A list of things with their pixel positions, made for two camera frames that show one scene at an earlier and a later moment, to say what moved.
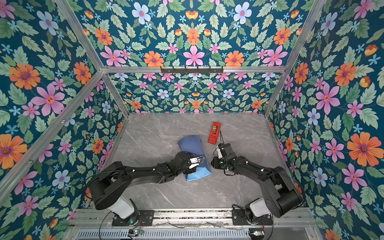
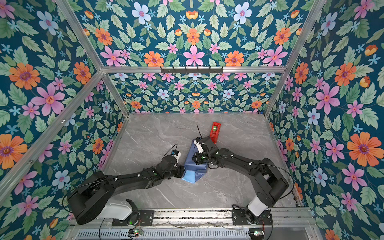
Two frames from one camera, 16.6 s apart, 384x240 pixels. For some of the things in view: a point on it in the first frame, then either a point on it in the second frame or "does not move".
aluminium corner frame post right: (316, 9) does not move
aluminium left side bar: (51, 134) does not move
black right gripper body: (220, 163) -> (202, 158)
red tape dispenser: (214, 132) does not move
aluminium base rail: (193, 218) does not move
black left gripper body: (187, 170) -> (179, 173)
